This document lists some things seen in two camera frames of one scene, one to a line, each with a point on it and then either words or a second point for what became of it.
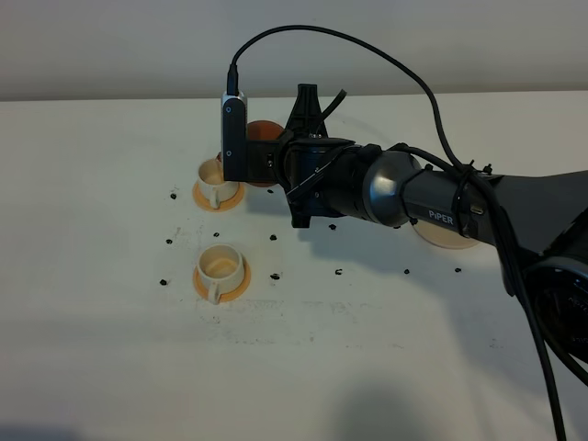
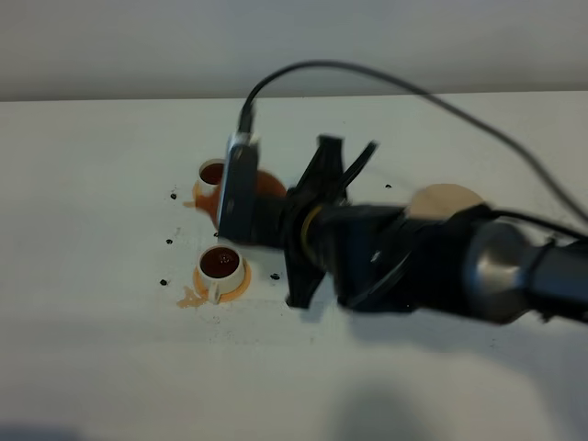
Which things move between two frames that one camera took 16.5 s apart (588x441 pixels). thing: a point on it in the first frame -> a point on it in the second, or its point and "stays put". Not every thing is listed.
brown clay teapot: [262, 130] -> [269, 191]
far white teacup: [211, 183] stays put
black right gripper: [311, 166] -> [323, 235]
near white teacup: [220, 267] stays put
